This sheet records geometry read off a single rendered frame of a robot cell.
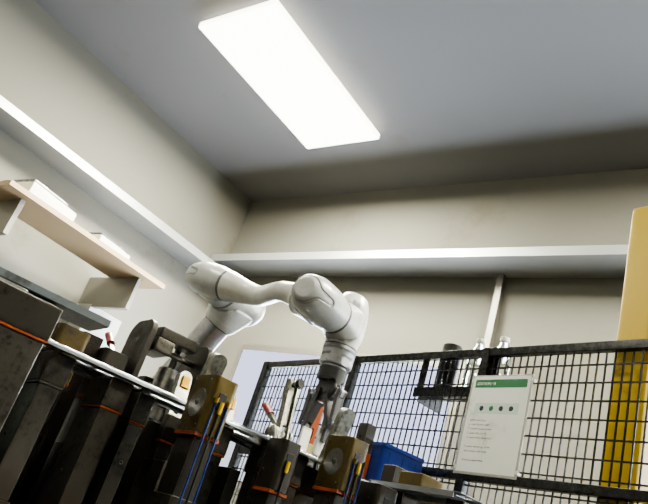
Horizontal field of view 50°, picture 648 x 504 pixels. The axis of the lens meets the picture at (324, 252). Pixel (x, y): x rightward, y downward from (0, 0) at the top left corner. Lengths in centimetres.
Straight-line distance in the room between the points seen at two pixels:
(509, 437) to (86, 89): 394
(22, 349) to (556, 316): 341
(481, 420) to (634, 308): 55
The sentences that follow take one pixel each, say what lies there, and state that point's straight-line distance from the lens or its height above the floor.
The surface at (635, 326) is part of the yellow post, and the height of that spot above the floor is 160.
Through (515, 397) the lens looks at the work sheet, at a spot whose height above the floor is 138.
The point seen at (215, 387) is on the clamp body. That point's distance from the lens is 140.
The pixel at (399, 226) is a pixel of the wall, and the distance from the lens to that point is 507.
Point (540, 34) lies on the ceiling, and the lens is 387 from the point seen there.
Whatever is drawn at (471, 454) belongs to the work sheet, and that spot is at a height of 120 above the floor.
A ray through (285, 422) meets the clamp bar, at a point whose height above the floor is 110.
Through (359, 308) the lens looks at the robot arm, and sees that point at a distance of 186.
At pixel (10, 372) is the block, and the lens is 127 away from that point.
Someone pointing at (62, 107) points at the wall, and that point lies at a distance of 508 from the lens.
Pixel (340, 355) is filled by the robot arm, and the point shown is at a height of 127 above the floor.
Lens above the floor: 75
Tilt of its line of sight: 24 degrees up
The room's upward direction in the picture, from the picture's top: 18 degrees clockwise
